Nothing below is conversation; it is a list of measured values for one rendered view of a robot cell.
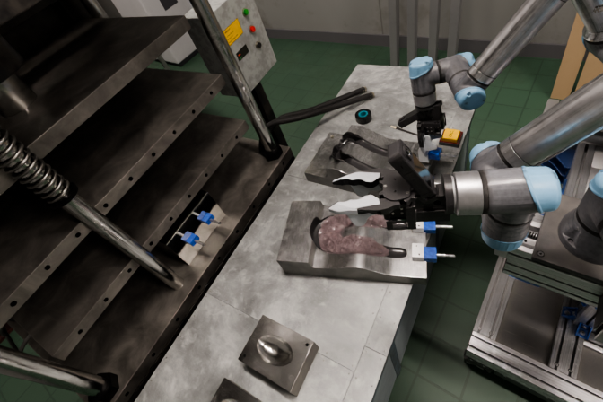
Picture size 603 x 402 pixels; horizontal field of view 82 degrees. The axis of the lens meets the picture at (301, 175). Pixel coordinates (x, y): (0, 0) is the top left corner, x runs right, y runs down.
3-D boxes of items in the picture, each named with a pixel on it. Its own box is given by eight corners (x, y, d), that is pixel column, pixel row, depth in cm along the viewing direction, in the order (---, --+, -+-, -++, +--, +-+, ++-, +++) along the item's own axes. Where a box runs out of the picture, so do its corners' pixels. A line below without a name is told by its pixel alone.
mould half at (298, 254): (425, 218, 130) (424, 201, 122) (426, 284, 114) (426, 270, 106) (300, 215, 146) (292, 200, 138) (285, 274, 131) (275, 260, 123)
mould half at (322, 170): (438, 160, 145) (438, 136, 135) (418, 209, 133) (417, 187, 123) (332, 141, 170) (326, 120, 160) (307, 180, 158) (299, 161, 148)
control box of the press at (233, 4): (327, 187, 256) (252, -20, 150) (309, 221, 242) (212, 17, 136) (302, 181, 267) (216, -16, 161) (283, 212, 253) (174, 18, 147)
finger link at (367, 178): (336, 199, 71) (380, 206, 67) (331, 179, 67) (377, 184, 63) (342, 188, 73) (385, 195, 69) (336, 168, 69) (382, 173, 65)
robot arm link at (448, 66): (480, 85, 108) (443, 95, 111) (468, 65, 115) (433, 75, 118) (481, 64, 102) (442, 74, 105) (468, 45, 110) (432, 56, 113)
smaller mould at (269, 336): (318, 347, 111) (313, 341, 106) (297, 397, 104) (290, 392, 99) (269, 321, 121) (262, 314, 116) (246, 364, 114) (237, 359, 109)
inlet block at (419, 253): (454, 252, 115) (454, 244, 112) (455, 266, 112) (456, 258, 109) (413, 250, 120) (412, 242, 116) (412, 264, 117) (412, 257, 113)
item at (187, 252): (225, 214, 161) (207, 191, 148) (188, 265, 148) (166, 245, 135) (157, 189, 186) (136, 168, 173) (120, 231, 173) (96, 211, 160)
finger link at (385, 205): (360, 221, 60) (411, 208, 59) (359, 215, 59) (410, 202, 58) (354, 202, 63) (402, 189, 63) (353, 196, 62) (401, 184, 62)
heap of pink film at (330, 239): (391, 216, 127) (389, 204, 122) (389, 261, 117) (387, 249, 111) (323, 214, 136) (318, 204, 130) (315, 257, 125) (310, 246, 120)
